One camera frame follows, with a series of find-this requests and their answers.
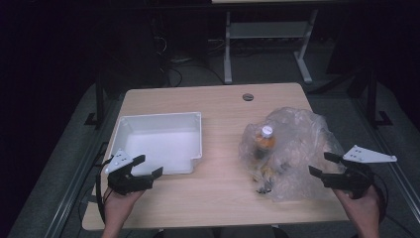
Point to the person's left hand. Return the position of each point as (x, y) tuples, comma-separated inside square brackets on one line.
[(117, 208)]

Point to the person's right hand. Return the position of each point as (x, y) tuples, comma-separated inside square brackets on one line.
[(363, 210)]

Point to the orange juice bottle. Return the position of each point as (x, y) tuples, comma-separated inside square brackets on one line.
[(264, 140)]

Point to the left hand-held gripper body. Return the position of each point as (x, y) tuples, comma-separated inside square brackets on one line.
[(124, 181)]

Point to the black metal stand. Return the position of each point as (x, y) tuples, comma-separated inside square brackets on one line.
[(372, 99), (99, 99)]

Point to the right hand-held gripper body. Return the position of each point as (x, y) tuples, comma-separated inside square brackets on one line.
[(355, 180)]

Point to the black tape piece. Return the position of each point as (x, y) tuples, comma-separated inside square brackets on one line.
[(90, 200)]

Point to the white plastic tray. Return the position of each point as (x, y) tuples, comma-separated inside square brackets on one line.
[(165, 148)]

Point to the white metal desk frame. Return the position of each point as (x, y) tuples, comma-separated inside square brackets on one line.
[(264, 30)]

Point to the aluminium rail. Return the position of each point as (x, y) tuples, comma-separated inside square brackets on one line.
[(396, 178), (76, 191)]

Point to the clear plastic bag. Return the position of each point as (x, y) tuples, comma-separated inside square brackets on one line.
[(297, 139)]

